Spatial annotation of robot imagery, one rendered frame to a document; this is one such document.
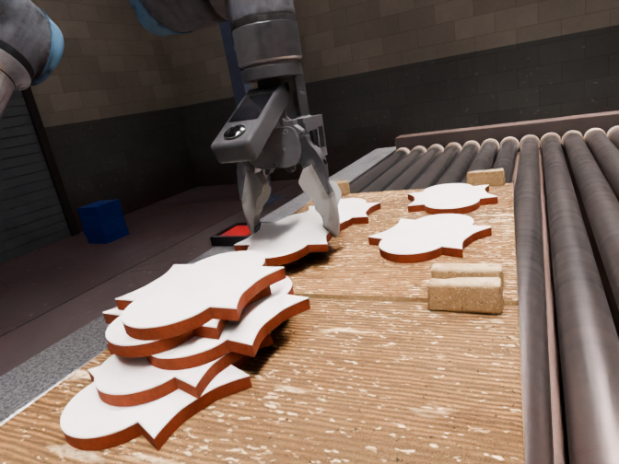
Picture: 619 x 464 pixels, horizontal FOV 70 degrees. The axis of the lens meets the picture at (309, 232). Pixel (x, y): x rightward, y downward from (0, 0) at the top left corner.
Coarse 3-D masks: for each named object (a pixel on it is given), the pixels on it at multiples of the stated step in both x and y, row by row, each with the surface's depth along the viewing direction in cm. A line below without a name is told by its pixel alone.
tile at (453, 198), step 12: (420, 192) 71; (432, 192) 70; (444, 192) 69; (456, 192) 68; (468, 192) 67; (480, 192) 66; (420, 204) 65; (432, 204) 64; (444, 204) 63; (456, 204) 62; (468, 204) 61; (480, 204) 64
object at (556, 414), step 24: (600, 168) 94; (576, 192) 82; (552, 264) 56; (600, 264) 54; (552, 288) 50; (552, 312) 46; (552, 336) 42; (552, 360) 39; (552, 384) 36; (552, 408) 34
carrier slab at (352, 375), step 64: (320, 320) 39; (384, 320) 38; (448, 320) 36; (512, 320) 34; (64, 384) 36; (256, 384) 32; (320, 384) 31; (384, 384) 30; (448, 384) 29; (512, 384) 28; (0, 448) 30; (64, 448) 29; (128, 448) 28; (192, 448) 27; (256, 448) 26; (320, 448) 25; (384, 448) 25; (448, 448) 24; (512, 448) 23
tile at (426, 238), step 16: (400, 224) 58; (416, 224) 57; (432, 224) 56; (448, 224) 55; (464, 224) 54; (368, 240) 56; (384, 240) 53; (400, 240) 52; (416, 240) 51; (432, 240) 50; (448, 240) 50; (464, 240) 49; (384, 256) 50; (400, 256) 48; (416, 256) 48; (432, 256) 48
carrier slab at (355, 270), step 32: (384, 192) 80; (512, 192) 67; (384, 224) 63; (480, 224) 56; (512, 224) 54; (320, 256) 55; (352, 256) 53; (448, 256) 48; (480, 256) 47; (512, 256) 46; (320, 288) 46; (352, 288) 45; (384, 288) 43; (416, 288) 42; (512, 288) 39
